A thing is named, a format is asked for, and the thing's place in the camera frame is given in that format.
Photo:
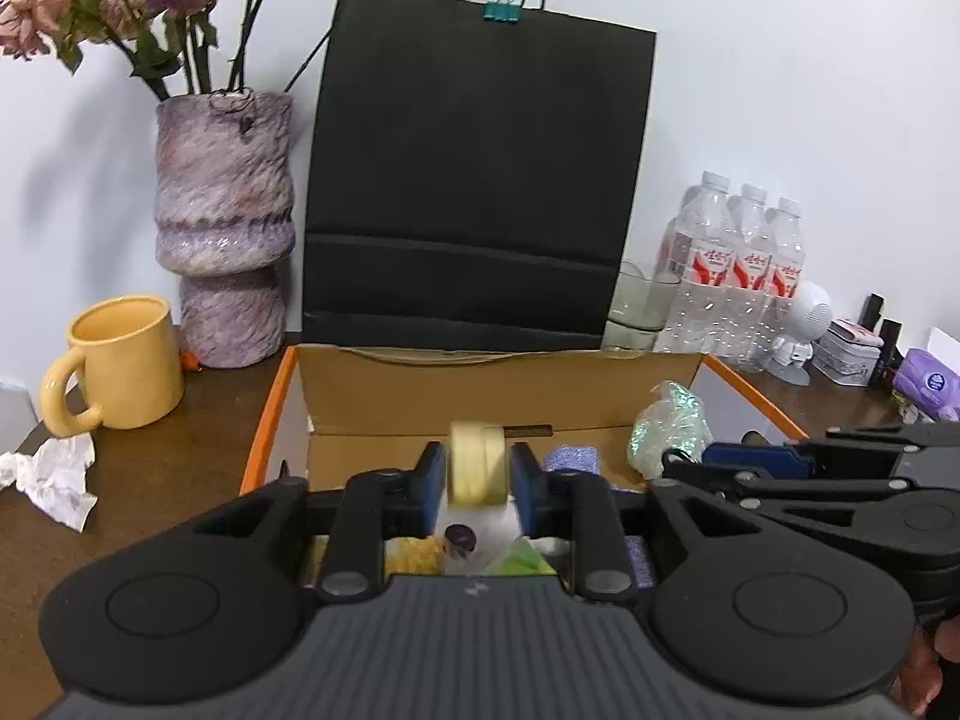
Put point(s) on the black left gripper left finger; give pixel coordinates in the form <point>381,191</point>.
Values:
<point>281,520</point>

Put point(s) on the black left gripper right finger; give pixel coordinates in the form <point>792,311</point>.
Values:
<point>701,546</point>

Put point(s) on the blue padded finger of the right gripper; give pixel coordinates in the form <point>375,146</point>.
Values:
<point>767,457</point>

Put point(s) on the yellow tape roll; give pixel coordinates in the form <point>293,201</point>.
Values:
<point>478,470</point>

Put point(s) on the person's right hand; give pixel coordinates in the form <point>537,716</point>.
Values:
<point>920,679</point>

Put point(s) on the purple knitted cloth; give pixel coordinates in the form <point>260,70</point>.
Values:
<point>573,458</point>

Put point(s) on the iridescent crumpled plastic bag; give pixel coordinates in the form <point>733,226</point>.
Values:
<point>674,422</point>

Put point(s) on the green packet in box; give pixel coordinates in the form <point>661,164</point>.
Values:
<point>521,558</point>

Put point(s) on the orange white plush cat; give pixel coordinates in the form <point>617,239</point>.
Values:
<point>465,541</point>

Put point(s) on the orange red cardboard box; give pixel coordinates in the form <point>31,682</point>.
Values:
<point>334,412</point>

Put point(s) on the purple tissue pack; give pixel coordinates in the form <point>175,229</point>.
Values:
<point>929,385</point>

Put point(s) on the water bottle left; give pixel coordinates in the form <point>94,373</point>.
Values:
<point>697,250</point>

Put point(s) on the water bottle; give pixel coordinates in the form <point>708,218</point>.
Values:
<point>786,267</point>
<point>746,282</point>
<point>697,250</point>

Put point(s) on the small metal tin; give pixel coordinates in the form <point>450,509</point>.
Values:
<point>847,354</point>

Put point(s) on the water bottle middle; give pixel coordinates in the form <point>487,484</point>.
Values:
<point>746,282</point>

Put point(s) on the white robot figurine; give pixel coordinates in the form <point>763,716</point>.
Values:
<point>807,320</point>

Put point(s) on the clear drinking glass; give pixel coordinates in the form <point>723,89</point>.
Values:
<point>639,308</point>

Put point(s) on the water bottle right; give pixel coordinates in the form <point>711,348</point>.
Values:
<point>786,267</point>

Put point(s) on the yellow ceramic mug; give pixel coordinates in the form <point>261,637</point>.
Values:
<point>121,369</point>

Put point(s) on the crumpled white tissue paper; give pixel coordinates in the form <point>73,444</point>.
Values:
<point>54,478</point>

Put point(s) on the black paper shopping bag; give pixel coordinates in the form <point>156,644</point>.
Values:
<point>471,181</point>

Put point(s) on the green binder clip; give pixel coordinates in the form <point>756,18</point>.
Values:
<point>502,11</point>

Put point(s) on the dried pink flowers bouquet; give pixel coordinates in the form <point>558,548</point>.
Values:
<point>158,38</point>

